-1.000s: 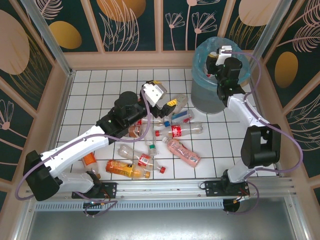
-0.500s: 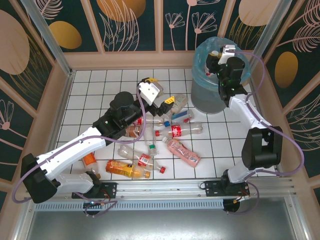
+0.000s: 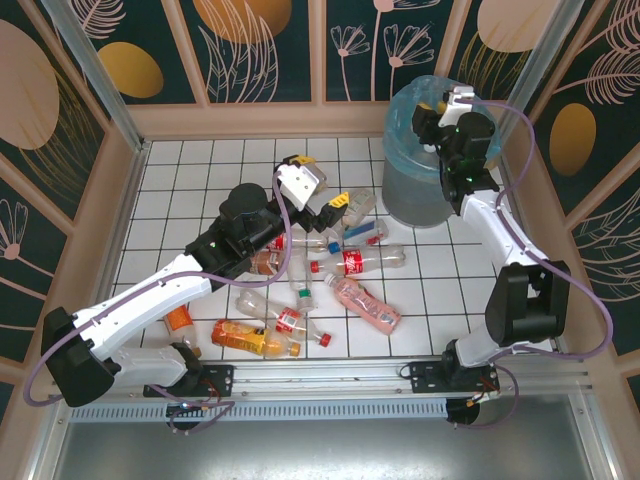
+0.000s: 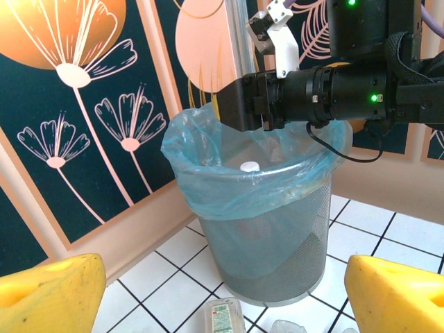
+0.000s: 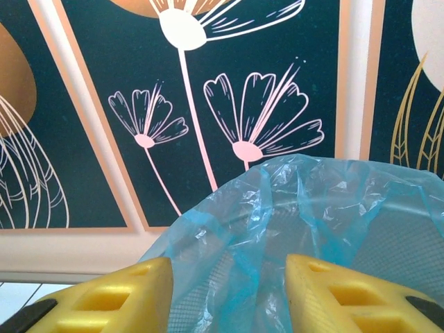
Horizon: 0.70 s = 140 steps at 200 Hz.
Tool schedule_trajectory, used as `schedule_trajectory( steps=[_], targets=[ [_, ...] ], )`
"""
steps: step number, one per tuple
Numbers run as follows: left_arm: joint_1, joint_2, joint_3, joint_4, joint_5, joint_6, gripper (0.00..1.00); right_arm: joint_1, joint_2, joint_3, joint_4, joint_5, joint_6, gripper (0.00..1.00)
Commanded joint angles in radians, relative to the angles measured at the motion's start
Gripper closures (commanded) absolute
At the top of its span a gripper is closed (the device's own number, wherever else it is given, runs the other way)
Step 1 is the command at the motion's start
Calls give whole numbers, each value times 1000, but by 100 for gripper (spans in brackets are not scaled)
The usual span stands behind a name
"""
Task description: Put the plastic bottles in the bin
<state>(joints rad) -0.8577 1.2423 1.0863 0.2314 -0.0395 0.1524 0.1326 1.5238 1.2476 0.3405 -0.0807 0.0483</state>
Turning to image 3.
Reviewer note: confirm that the grey metal sheet panel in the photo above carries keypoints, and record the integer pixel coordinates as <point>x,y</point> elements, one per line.
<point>320,450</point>

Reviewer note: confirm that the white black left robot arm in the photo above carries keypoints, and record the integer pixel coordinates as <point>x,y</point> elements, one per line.
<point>150,295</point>

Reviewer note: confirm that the pink drink bottle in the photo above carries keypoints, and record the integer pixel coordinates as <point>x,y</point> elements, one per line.
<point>367,305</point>

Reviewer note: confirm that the aluminium mounting rail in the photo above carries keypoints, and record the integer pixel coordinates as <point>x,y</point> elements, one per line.
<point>325,377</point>

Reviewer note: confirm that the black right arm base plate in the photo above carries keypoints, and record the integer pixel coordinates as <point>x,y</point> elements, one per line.
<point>422,377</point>

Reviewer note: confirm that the brown tea bottle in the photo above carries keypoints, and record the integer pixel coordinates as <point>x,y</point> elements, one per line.
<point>265,262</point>

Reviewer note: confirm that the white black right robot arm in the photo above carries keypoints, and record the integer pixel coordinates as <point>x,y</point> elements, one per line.
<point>490,230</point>

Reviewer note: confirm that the blue plastic bin liner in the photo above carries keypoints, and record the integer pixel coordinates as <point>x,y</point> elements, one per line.
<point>405,115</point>

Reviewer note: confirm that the cola bottle red label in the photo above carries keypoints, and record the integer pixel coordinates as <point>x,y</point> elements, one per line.
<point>352,261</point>

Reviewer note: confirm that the clear bottle blue cap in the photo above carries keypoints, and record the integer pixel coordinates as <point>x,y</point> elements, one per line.
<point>362,232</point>

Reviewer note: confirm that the clear bottle red cap label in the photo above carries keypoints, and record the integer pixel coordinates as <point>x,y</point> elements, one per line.
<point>290,320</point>

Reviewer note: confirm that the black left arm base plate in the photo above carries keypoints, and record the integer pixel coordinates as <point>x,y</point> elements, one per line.
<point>222,375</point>

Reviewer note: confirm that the orange juice bottle yellow label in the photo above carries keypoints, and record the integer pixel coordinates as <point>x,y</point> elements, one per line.
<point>245,337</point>

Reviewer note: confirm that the clear bottle green white label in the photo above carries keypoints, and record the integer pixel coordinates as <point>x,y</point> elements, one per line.
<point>360,202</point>

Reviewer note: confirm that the clear bottle orange label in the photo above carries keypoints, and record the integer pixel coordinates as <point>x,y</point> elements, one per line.
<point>179,320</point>

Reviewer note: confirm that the aluminium frame post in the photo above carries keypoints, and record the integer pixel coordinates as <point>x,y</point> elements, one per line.
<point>95,65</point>
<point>545,55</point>

